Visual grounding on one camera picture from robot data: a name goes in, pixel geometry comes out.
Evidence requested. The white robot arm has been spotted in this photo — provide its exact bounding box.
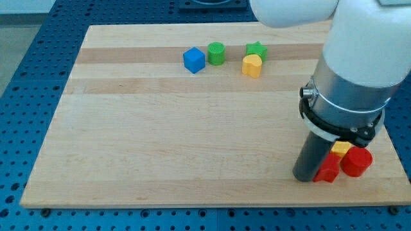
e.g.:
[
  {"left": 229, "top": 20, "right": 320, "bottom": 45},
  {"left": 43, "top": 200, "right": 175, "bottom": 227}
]
[{"left": 250, "top": 0, "right": 410, "bottom": 147}]

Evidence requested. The wooden board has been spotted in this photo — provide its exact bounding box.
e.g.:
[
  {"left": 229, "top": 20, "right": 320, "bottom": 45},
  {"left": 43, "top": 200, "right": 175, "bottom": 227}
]
[{"left": 20, "top": 21, "right": 410, "bottom": 209}]

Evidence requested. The blue cube block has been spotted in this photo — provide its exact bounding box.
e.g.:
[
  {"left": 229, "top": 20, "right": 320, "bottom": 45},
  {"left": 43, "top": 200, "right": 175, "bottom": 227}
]
[{"left": 183, "top": 47, "right": 206, "bottom": 74}]

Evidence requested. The green cylinder block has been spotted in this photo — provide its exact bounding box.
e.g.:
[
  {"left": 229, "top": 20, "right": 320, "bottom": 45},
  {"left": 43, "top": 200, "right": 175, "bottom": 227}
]
[{"left": 207, "top": 42, "right": 225, "bottom": 66}]

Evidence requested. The yellow heart block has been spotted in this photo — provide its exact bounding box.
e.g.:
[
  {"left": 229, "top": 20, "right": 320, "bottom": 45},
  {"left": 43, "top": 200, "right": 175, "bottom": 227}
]
[{"left": 241, "top": 54, "right": 263, "bottom": 78}]

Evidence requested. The green star block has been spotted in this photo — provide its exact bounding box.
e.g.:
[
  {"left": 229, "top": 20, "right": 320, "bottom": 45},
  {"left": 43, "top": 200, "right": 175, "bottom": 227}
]
[{"left": 245, "top": 41, "right": 268, "bottom": 62}]

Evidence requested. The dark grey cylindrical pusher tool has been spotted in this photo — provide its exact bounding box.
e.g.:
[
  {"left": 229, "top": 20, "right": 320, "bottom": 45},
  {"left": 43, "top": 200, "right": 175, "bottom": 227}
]
[{"left": 292, "top": 132, "right": 335, "bottom": 182}]

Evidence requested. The red star block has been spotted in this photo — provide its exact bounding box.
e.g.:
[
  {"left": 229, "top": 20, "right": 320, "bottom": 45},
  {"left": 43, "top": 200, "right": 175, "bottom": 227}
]
[{"left": 313, "top": 153, "right": 341, "bottom": 183}]

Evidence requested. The red cylinder block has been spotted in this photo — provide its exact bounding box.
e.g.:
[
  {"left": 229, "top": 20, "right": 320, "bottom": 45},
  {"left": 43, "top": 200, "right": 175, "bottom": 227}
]
[{"left": 340, "top": 146, "right": 373, "bottom": 177}]

